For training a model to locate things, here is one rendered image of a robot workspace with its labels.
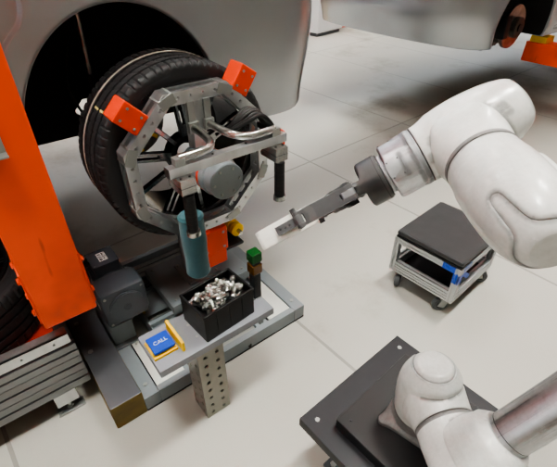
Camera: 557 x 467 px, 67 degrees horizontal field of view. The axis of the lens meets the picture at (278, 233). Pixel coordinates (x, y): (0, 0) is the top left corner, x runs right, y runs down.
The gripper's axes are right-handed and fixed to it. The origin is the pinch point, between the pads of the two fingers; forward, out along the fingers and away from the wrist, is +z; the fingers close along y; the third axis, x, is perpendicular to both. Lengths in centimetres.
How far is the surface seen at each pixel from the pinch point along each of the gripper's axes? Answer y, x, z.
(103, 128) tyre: -44, -56, 48
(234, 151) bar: -53, -30, 17
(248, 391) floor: -84, 48, 70
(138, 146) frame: -45, -45, 41
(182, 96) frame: -51, -53, 23
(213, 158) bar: -47, -30, 22
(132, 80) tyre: -48, -65, 34
